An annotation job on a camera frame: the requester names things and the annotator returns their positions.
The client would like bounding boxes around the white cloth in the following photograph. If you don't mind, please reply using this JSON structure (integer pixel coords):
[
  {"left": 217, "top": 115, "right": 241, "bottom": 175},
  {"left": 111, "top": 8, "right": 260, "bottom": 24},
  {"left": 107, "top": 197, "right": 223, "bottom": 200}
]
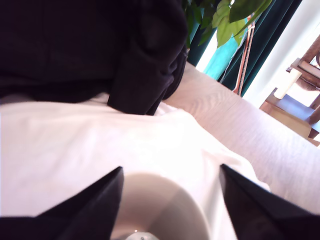
[{"left": 0, "top": 93, "right": 272, "bottom": 240}]

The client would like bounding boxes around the white pillar candle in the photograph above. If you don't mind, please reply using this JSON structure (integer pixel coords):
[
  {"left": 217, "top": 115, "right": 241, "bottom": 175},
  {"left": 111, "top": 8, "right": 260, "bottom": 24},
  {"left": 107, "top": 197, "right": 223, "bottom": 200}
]
[{"left": 274, "top": 68, "right": 302, "bottom": 99}]

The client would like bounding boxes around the copper coloured pole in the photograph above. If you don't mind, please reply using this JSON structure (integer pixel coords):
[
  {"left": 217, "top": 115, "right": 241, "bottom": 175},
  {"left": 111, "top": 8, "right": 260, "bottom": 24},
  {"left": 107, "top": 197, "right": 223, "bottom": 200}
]
[{"left": 232, "top": 14, "right": 257, "bottom": 96}]

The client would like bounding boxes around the turquoise fabric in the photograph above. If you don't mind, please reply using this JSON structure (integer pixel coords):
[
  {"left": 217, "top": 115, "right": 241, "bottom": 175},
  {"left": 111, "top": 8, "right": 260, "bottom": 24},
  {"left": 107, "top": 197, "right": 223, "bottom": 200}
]
[{"left": 202, "top": 37, "right": 241, "bottom": 82}]

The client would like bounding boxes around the dark green curtain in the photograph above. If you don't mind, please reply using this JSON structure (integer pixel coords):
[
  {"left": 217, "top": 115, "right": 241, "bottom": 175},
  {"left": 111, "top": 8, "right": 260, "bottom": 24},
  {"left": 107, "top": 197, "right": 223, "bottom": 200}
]
[{"left": 186, "top": 0, "right": 303, "bottom": 97}]

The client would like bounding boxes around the green leafy houseplant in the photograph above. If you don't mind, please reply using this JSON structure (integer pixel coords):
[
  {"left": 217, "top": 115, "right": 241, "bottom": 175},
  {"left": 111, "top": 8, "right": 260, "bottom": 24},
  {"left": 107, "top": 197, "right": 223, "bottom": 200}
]
[{"left": 181, "top": 0, "right": 273, "bottom": 49}]

